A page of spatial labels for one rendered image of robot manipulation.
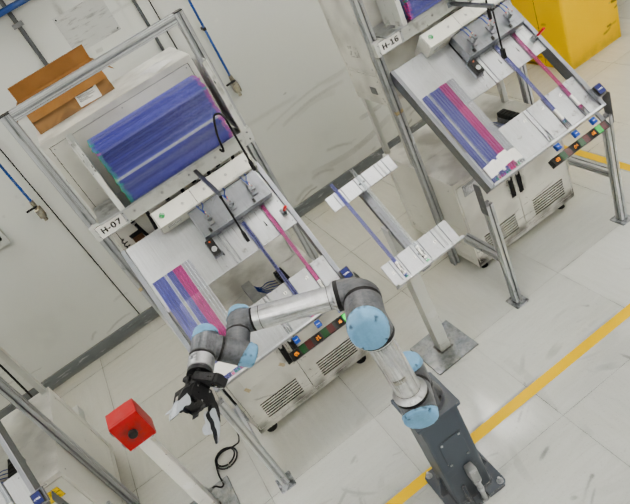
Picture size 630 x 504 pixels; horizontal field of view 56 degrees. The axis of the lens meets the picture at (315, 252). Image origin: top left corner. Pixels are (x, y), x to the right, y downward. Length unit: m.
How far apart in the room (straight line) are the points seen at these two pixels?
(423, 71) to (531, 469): 1.78
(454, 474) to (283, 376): 0.98
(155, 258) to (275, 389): 0.90
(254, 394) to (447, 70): 1.78
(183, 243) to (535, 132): 1.64
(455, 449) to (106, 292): 2.76
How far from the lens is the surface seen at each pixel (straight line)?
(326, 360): 3.05
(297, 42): 4.26
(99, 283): 4.31
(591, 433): 2.71
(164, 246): 2.61
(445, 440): 2.29
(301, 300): 1.80
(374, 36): 2.84
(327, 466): 2.94
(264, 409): 3.05
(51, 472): 2.97
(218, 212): 2.55
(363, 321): 1.65
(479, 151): 2.79
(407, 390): 1.90
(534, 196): 3.43
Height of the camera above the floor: 2.28
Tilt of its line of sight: 34 degrees down
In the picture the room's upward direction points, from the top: 29 degrees counter-clockwise
